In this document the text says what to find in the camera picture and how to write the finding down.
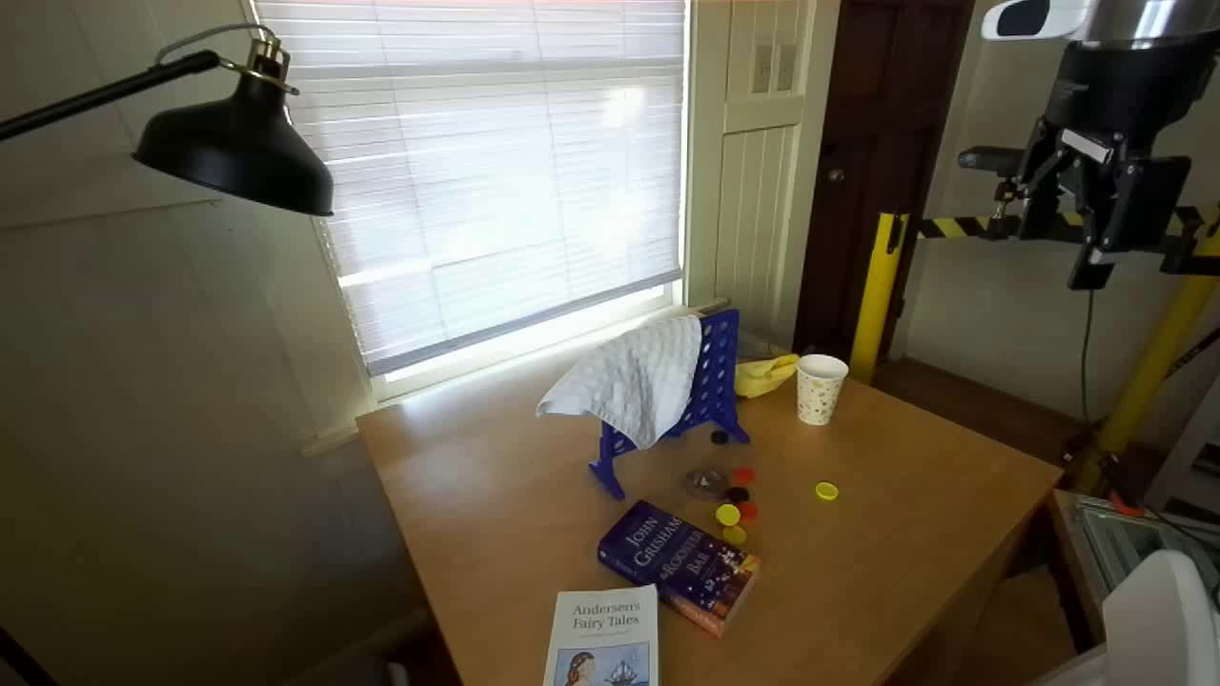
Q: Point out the red game disc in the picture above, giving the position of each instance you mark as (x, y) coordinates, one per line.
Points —
(743, 473)
(752, 507)

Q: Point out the yellow slanted post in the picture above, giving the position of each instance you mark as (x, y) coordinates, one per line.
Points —
(1164, 356)

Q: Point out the black game disc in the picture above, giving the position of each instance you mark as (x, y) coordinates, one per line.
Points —
(737, 492)
(719, 438)

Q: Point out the white panelled door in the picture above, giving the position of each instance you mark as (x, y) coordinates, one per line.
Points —
(757, 191)

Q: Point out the black stereo camera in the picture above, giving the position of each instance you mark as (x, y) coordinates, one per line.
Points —
(992, 158)

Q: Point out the blue hardcover book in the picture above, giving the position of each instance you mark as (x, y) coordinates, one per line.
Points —
(671, 557)

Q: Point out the wide white window blind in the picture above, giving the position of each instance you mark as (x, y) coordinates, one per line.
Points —
(507, 167)

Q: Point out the white patterned cloth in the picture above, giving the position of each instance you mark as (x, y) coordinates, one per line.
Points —
(632, 377)

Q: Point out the white fairy tales book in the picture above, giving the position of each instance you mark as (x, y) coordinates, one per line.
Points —
(604, 633)

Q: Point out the grey device with lights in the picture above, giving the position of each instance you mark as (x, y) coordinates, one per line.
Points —
(1108, 540)

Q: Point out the yellow upright post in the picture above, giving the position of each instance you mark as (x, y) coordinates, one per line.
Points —
(877, 290)

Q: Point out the blue connect four grid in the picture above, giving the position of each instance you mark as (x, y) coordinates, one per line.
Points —
(719, 368)

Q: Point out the white window sill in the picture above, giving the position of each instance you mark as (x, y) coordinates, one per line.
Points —
(507, 347)

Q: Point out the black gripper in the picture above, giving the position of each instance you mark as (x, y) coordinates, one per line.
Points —
(1125, 91)

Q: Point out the yellow banana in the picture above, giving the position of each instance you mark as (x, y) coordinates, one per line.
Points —
(764, 377)

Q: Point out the white paper cup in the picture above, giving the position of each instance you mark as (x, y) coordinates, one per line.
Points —
(822, 388)

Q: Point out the yellow game disc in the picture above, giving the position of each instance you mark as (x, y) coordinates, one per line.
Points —
(829, 491)
(732, 537)
(727, 514)

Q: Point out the black yellow striped barrier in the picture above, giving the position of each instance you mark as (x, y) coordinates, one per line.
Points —
(953, 229)

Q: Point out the black desk lamp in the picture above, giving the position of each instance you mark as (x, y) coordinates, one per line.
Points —
(235, 147)

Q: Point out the dark brown door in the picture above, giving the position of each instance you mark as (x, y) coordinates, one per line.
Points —
(877, 156)

